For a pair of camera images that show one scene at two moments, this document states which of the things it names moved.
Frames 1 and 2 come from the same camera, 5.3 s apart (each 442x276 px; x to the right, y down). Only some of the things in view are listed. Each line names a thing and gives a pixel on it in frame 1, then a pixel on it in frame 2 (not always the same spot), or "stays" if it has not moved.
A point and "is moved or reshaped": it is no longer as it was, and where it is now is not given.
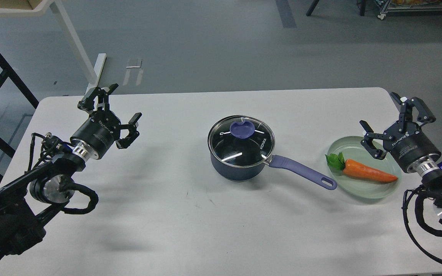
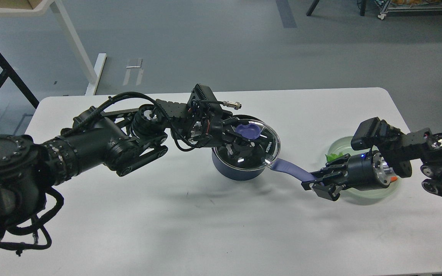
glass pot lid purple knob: [243, 129] is moved or reshaped
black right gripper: [406, 147] → [368, 171]
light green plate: [353, 149] stays
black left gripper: [98, 132] → [202, 122]
